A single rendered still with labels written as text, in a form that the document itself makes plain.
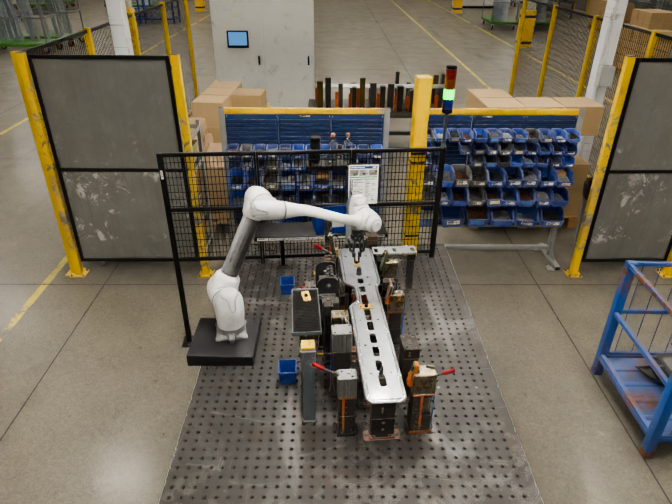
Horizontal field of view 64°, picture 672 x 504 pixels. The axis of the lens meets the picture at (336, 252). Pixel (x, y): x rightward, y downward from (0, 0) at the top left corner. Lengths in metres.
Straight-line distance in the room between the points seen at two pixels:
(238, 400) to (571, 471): 2.04
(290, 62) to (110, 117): 4.96
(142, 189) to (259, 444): 2.92
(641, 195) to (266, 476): 4.13
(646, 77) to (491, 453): 3.37
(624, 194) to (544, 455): 2.60
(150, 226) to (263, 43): 4.91
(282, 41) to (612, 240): 5.95
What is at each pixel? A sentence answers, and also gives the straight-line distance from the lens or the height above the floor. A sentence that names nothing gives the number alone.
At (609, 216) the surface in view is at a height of 0.62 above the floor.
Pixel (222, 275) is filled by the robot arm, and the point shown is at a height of 1.04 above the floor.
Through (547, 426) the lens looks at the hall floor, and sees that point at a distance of 3.95.
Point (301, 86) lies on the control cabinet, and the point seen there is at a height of 0.69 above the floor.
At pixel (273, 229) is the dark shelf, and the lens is 3.72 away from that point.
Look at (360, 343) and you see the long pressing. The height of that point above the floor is 1.00.
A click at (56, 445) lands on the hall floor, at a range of 3.97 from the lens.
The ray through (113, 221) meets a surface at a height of 0.56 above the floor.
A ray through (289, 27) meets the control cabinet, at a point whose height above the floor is 1.60.
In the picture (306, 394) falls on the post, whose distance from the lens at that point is 2.63.
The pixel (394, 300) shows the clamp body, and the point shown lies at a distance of 3.02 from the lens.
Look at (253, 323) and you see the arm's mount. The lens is 3.29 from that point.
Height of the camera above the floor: 2.72
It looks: 30 degrees down
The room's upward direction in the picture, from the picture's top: straight up
